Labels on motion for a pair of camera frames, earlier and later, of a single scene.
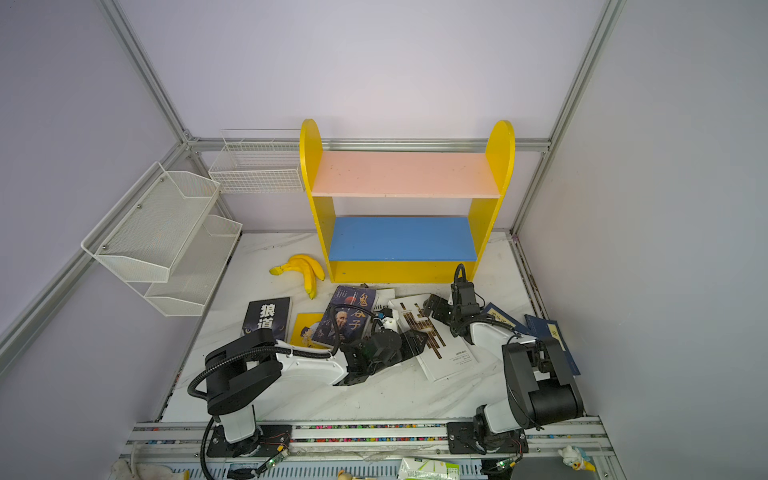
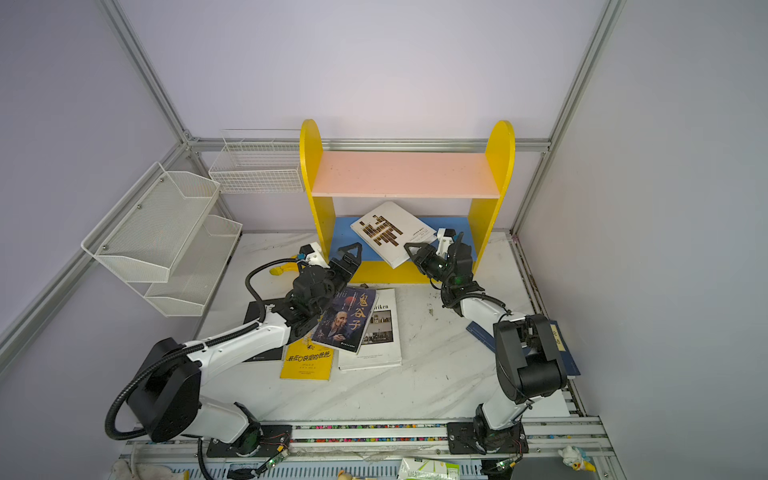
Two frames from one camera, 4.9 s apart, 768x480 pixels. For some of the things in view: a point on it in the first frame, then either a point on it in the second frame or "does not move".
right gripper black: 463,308 -> 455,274
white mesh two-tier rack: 162,240 does not move
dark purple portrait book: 347,316 does not move
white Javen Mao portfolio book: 446,353 -> 389,227
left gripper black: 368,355 -> 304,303
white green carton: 425,469 does not move
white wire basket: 259,161 does not move
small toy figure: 575,458 does not move
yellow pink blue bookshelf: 394,217 does not move
